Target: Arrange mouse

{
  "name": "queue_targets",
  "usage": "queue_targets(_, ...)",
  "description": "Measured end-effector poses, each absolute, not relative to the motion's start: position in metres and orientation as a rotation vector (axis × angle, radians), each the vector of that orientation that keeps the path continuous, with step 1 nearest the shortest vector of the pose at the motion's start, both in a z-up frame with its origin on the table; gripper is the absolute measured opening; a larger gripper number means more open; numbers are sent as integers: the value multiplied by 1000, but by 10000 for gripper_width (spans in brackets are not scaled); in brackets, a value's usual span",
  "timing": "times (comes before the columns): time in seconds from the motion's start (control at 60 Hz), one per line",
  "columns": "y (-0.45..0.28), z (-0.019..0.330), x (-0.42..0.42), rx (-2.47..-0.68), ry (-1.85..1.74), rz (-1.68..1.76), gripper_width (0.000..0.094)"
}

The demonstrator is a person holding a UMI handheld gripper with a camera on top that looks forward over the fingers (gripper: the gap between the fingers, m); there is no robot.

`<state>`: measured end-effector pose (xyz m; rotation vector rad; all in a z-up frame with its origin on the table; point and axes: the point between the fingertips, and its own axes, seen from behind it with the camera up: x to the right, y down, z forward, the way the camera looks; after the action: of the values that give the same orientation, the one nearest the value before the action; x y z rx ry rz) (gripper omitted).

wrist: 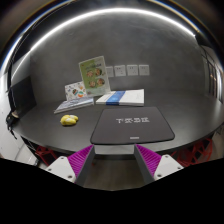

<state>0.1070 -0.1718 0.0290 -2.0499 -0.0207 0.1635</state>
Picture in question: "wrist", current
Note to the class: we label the black mouse pad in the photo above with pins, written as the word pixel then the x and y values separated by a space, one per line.
pixel 131 125

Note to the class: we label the red chair right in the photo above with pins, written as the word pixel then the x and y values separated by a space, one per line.
pixel 198 153

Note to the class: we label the small colourful leaning card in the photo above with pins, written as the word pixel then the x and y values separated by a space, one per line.
pixel 75 91

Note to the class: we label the white blue book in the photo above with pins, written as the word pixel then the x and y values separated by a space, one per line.
pixel 124 98

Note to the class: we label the yellow computer mouse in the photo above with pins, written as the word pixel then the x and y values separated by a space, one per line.
pixel 69 120

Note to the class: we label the red chair left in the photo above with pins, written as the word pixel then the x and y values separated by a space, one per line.
pixel 48 156

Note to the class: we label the grey flat book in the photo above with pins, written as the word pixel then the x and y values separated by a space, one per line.
pixel 74 104

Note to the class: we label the white ceiling light strip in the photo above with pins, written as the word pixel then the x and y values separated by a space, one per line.
pixel 92 14

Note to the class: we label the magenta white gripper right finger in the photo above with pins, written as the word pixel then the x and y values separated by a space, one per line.
pixel 154 166

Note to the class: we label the white wall socket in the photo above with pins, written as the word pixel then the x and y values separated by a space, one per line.
pixel 120 70
pixel 132 70
pixel 110 71
pixel 144 70

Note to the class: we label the black monitor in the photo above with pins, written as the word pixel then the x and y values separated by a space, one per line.
pixel 23 96

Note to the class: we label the green upright menu card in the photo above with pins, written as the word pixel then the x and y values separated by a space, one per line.
pixel 94 76

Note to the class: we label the red chair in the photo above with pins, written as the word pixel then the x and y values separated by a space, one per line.
pixel 198 153
pixel 48 156

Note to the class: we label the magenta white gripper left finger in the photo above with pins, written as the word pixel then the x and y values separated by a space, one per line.
pixel 75 167

